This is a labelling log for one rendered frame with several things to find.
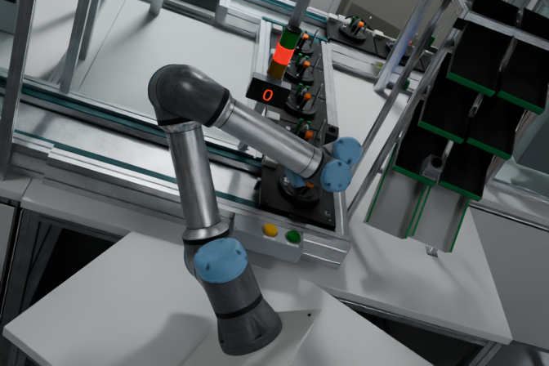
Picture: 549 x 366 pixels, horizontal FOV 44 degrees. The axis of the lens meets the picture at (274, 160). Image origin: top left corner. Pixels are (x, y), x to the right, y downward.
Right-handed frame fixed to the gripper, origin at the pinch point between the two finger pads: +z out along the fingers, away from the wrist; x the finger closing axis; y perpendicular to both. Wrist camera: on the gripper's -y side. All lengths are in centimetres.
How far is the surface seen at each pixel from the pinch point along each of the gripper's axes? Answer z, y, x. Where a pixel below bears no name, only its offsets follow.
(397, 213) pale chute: -1.6, 7.3, 29.6
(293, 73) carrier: 54, -45, -2
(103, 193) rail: 0, 26, -56
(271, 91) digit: -4.8, -16.1, -18.3
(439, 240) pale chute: -1.5, 11.5, 44.8
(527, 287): 75, 6, 127
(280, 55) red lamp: -13.1, -24.4, -19.9
